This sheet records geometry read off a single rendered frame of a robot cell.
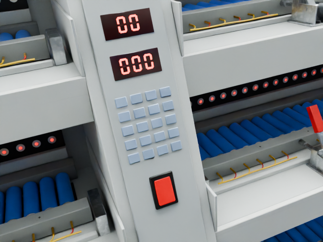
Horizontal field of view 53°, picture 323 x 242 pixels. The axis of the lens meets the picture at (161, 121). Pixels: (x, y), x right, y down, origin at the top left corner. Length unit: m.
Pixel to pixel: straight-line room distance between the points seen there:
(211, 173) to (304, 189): 0.11
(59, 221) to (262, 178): 0.25
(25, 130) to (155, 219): 0.15
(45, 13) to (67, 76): 0.21
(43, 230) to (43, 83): 0.17
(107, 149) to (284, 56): 0.22
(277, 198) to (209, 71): 0.18
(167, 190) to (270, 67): 0.18
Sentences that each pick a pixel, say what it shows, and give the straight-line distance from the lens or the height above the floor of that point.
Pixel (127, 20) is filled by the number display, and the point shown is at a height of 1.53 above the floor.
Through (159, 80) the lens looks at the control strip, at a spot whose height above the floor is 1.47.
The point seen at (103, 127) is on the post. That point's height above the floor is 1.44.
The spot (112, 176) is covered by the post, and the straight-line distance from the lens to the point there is 0.31.
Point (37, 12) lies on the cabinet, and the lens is 0.51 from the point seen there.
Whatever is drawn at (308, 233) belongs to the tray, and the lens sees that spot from 0.61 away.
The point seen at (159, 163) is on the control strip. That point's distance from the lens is 0.32.
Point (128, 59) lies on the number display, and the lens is 0.30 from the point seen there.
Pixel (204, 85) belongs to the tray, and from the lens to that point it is 0.34.
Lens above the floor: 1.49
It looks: 10 degrees down
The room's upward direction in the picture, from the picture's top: 12 degrees counter-clockwise
